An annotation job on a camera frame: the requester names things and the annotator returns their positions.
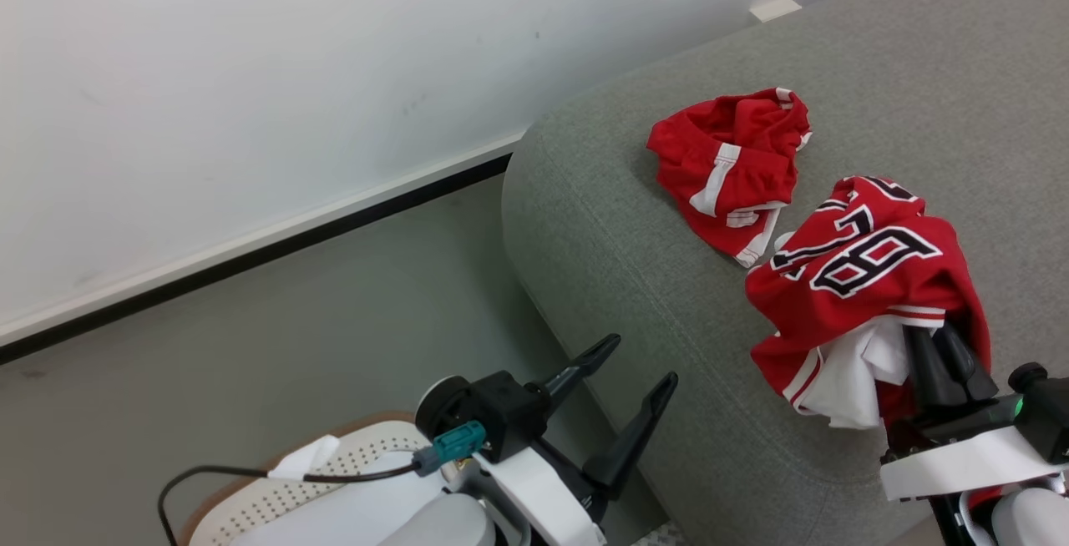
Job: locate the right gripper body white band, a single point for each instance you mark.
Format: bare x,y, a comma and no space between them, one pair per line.
960,458

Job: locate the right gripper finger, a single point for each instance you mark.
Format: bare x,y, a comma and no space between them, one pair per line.
973,375
931,379

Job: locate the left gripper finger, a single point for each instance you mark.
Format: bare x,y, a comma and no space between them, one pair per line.
576,371
635,437

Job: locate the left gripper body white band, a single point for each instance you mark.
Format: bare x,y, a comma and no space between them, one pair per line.
543,496

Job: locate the red jersey with black numbers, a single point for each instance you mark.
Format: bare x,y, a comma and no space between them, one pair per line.
843,312

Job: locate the red shorts with white stripes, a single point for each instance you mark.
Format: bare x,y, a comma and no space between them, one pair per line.
752,133

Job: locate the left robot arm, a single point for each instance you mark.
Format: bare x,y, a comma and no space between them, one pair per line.
367,517

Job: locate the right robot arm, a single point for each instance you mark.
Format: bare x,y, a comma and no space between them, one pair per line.
1031,525

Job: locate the grey fabric sofa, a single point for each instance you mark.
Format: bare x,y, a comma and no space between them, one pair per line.
668,295

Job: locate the white cloth piece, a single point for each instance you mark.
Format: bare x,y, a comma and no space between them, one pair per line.
305,456

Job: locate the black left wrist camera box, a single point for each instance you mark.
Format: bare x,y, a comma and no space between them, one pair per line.
501,404

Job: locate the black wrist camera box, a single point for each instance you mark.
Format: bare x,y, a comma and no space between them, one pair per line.
501,404
1048,412

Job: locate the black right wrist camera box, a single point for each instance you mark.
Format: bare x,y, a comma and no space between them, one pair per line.
1048,412

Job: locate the white box on wall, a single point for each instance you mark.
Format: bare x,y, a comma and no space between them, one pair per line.
775,8

